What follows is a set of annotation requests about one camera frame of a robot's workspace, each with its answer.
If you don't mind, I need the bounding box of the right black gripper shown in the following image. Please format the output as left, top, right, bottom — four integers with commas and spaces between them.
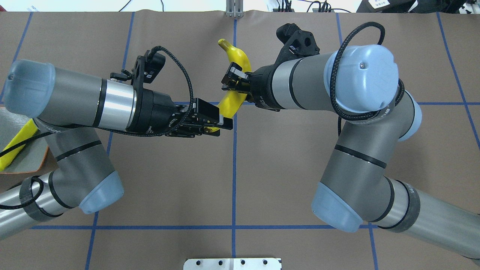
221, 63, 280, 112

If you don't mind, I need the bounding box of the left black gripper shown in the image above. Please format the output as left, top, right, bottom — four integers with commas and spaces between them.
126, 89, 234, 138

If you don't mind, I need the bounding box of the yellow banana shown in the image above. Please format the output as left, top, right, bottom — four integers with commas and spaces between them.
0, 119, 38, 171
217, 38, 252, 119

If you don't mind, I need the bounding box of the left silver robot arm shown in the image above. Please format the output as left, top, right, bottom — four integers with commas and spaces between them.
1, 56, 233, 239

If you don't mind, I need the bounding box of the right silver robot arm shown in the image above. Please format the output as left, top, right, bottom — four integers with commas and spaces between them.
222, 45, 479, 264

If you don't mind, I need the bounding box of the blue square ceramic plate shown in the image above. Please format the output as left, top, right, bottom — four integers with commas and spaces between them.
0, 106, 48, 175

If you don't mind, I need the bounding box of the brown paper table mat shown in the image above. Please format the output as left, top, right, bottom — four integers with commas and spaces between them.
1, 10, 479, 270

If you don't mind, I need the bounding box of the aluminium frame post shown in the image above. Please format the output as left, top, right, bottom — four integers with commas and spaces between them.
225, 0, 245, 19

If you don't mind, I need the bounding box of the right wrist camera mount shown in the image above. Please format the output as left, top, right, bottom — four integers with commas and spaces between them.
274, 23, 320, 65

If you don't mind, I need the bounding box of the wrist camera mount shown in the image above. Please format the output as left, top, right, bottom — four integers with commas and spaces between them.
110, 51, 166, 90
274, 23, 320, 65

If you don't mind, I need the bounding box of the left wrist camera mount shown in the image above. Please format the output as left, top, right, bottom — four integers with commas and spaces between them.
110, 51, 166, 90

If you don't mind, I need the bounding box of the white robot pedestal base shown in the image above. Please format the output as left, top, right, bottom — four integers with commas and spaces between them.
183, 258, 283, 270

